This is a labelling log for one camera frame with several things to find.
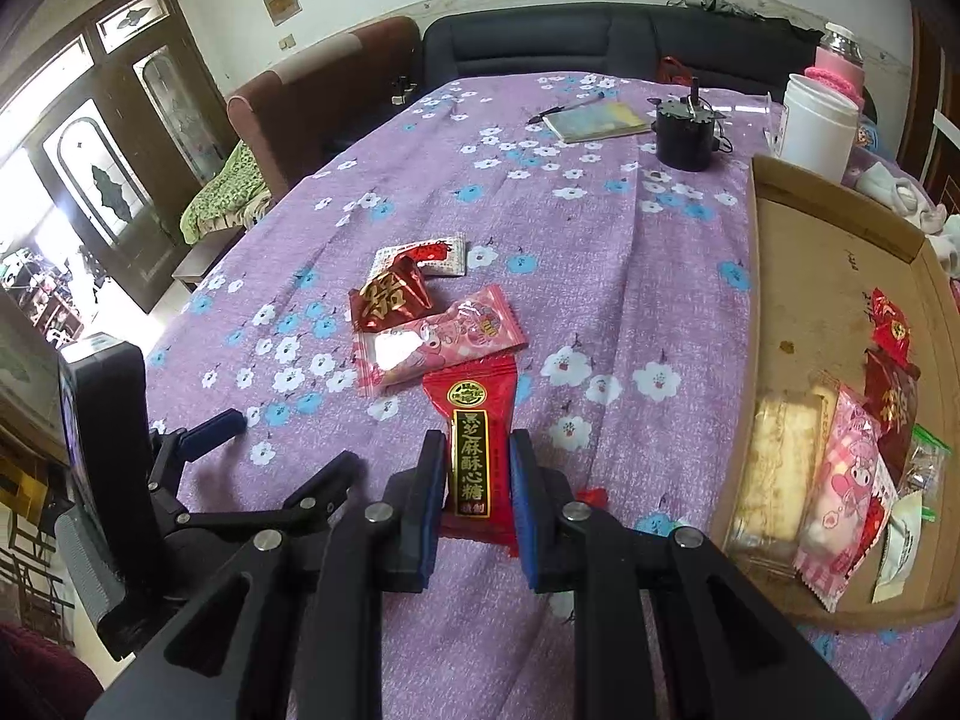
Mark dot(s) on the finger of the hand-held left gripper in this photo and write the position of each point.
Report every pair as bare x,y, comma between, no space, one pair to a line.
217,426
322,487

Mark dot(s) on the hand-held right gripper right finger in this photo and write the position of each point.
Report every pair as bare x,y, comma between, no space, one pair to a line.
525,510

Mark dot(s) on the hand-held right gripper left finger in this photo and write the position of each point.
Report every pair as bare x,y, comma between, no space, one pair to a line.
429,510

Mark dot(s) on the long red candy packet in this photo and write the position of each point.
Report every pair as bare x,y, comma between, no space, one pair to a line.
472,435

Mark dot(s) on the shallow cardboard box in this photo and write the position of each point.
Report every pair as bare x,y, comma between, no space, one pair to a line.
810,277

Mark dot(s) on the clear green-edged snack packet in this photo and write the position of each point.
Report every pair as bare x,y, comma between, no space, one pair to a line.
926,465

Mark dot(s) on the wooden stool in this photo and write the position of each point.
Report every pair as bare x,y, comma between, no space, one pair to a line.
199,262

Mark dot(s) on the pink cartoon snack packet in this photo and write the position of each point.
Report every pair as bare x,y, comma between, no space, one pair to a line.
435,337
844,495

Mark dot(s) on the shiny red gold packet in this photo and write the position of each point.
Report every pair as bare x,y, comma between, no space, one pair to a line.
390,300

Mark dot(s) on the green patterned blanket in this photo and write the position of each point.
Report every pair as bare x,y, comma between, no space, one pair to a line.
225,195

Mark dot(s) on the dark cloth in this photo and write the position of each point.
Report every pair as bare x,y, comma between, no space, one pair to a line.
37,675

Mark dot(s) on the white red snack packet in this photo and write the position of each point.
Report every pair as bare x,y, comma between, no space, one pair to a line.
442,255

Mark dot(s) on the yellow cake packet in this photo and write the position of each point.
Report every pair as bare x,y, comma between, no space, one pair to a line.
780,457

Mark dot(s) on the purple floral tablecloth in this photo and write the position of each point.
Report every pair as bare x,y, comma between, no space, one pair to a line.
600,240

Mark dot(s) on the wooden glass-pane door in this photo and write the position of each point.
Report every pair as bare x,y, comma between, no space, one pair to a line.
112,127

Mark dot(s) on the brown armchair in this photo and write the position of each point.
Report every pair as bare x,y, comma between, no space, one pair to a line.
322,90

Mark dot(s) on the dark red gold-print packet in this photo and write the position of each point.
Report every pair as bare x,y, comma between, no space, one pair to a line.
892,405

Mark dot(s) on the thin notebook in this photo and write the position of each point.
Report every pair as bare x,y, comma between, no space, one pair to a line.
596,120

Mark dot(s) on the black pen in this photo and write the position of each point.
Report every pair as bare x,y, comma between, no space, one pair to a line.
566,106

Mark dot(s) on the small red packet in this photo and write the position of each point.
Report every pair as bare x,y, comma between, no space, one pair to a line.
891,326

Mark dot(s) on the small black motor device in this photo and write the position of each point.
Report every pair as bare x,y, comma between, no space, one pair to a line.
684,131

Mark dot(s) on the black sofa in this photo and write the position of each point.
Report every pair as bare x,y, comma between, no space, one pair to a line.
525,45

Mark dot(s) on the red cloth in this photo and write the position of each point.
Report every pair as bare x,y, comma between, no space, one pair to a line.
675,69

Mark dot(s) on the white plastic jar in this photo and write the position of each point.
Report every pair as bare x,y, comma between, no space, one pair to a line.
817,127

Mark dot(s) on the grey cloth pile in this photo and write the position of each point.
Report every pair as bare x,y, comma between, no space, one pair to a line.
900,195

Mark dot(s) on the pink sleeved thermos bottle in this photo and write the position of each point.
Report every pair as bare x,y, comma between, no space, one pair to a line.
840,64

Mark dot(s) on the small wall certificate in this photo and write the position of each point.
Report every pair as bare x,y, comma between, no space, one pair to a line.
281,0

